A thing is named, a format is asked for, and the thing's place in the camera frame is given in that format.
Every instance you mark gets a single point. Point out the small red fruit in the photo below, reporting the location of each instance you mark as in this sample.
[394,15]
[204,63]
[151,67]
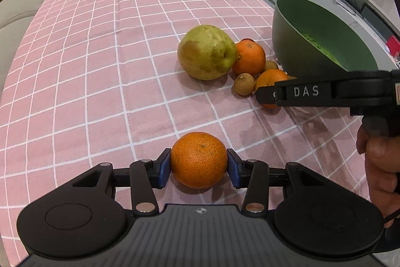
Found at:
[248,40]

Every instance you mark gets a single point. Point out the green bowl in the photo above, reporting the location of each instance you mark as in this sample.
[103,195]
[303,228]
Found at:
[297,35]

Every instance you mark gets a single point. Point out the green yellow pear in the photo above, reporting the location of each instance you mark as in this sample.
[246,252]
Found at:
[204,51]

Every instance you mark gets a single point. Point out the small brown kiwi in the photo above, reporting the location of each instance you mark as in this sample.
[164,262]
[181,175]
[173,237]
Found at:
[271,65]
[244,84]

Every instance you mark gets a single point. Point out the red box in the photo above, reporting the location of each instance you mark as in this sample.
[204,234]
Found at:
[393,45]

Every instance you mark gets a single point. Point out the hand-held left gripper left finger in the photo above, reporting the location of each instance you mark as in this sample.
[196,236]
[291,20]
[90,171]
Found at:
[164,168]

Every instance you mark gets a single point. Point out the green cucumber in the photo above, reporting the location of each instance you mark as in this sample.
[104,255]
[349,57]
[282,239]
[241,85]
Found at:
[325,51]

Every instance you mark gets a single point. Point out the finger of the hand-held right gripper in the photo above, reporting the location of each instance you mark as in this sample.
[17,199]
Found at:
[306,91]

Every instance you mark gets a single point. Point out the person's right hand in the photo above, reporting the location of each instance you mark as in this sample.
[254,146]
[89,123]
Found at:
[379,167]

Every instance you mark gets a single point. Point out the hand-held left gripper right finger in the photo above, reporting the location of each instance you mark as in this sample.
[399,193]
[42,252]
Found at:
[233,167]

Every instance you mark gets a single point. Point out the orange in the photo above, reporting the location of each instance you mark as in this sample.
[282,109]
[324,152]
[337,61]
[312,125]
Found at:
[272,77]
[248,57]
[199,160]

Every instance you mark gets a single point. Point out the pink checked tablecloth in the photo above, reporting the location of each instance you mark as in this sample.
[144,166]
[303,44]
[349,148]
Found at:
[93,66]

